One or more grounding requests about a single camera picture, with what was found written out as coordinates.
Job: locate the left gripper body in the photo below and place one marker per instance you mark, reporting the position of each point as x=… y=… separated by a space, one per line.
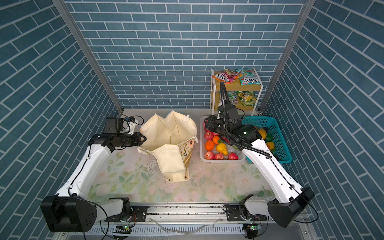
x=129 y=140

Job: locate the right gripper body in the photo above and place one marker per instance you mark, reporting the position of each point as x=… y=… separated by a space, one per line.
x=215 y=124

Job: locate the large orange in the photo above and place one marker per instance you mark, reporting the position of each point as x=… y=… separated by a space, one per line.
x=209 y=145

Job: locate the cream canvas grocery bag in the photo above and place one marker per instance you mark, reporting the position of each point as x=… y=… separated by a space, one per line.
x=170 y=141

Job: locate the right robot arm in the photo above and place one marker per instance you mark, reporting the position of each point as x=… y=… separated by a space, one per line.
x=290 y=198

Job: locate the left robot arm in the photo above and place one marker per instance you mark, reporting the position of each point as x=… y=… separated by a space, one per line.
x=70 y=209

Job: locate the pink green candy bag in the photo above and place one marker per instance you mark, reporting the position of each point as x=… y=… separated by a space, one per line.
x=233 y=97

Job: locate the yellow green candy bag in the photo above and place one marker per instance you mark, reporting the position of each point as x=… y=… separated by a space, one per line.
x=247 y=98

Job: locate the orange pink snack bag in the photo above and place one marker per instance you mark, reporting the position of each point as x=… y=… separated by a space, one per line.
x=227 y=76

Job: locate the green snack bag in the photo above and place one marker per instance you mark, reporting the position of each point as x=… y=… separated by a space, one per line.
x=248 y=77

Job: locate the small orange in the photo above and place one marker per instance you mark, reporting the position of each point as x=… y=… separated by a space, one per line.
x=216 y=140

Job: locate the yellow pear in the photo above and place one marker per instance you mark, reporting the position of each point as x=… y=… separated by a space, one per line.
x=222 y=149

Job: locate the white wooden shelf rack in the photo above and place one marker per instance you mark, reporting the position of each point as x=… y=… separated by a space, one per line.
x=236 y=86

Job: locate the red apple front right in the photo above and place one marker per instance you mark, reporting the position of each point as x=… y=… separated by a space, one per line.
x=233 y=156

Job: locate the red apple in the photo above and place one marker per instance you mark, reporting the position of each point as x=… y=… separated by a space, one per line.
x=209 y=155
x=233 y=156

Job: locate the yellow mango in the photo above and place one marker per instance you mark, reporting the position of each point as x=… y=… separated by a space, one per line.
x=263 y=133

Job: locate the red apple front left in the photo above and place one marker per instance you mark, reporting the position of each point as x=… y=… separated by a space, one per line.
x=209 y=155

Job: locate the white plastic basket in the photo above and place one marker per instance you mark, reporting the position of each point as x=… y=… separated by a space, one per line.
x=213 y=150

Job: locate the teal plastic basket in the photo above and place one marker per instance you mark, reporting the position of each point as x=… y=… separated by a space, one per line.
x=281 y=149

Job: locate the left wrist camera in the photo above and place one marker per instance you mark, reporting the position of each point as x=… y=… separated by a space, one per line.
x=116 y=126

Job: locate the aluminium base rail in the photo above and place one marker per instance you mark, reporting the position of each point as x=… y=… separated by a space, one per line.
x=187 y=221

